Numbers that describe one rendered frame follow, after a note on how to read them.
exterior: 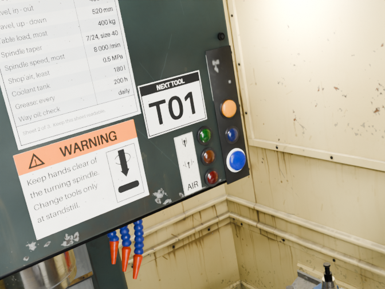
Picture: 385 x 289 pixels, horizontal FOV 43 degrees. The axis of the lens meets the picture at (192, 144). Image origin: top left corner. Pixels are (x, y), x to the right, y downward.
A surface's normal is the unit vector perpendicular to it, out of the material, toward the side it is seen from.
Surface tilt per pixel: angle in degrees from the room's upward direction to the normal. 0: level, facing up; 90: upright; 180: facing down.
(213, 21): 90
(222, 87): 90
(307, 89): 90
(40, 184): 90
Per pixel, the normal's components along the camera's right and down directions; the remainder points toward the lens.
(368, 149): -0.80, 0.29
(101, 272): 0.57, 0.13
